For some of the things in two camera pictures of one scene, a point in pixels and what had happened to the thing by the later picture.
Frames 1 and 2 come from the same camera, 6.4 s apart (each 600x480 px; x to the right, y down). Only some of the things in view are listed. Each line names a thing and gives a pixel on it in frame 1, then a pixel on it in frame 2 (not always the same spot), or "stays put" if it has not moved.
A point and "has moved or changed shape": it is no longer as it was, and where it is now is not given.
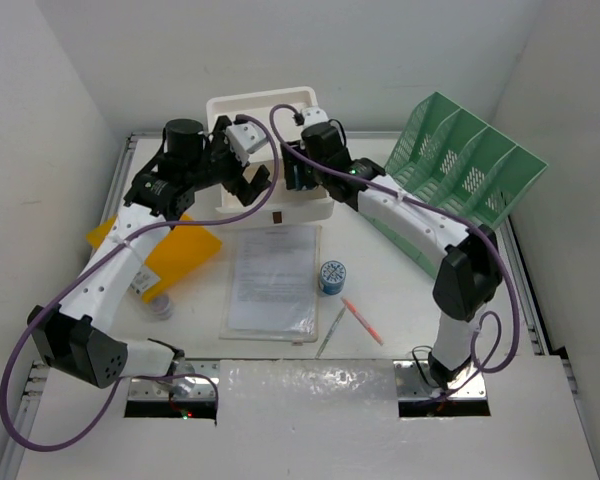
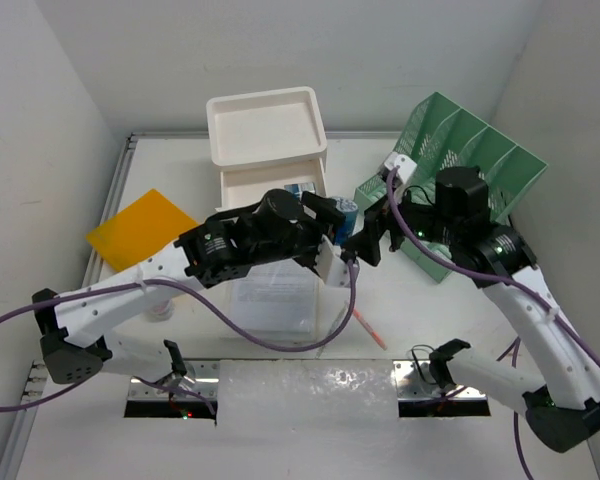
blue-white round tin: x=332 y=277 has moved or changed shape
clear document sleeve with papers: x=271 y=283 stays put
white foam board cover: x=315 y=419 stays put
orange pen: x=358 y=316 stays put
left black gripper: x=219 y=144 -> x=324 y=221
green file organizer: x=460 y=165 stays put
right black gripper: x=292 y=155 -> x=366 y=242
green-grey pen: x=330 y=332 stays put
